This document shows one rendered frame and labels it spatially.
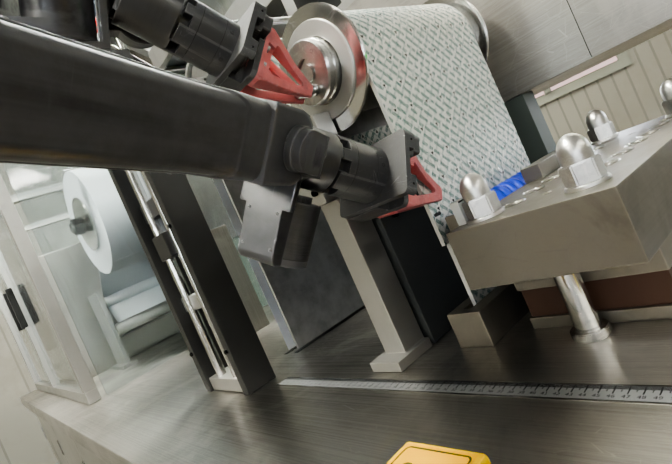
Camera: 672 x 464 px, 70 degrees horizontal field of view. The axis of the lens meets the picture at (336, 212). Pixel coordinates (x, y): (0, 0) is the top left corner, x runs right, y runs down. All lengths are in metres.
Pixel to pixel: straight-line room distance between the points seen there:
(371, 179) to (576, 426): 0.25
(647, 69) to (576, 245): 2.67
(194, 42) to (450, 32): 0.35
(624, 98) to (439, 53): 2.45
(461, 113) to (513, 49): 0.21
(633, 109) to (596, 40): 2.30
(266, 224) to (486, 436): 0.23
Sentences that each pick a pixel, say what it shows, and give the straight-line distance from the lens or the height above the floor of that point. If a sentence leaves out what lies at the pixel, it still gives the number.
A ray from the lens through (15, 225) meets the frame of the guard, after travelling 1.40.
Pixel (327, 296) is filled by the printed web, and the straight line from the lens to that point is 0.89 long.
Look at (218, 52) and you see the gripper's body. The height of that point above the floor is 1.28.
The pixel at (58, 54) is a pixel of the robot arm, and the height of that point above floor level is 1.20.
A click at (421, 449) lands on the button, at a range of 0.37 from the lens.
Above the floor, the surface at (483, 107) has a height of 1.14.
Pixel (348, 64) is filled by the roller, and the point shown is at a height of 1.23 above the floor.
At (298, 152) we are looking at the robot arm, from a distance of 0.34.
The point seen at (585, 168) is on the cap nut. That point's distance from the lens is 0.43.
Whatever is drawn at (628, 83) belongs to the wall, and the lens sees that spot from 3.06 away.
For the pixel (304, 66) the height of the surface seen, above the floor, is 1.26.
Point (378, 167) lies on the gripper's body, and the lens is 0.45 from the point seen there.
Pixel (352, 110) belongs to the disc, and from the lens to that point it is 0.56.
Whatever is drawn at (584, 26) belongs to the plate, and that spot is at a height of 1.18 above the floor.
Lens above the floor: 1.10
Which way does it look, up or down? 1 degrees down
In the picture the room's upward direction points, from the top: 24 degrees counter-clockwise
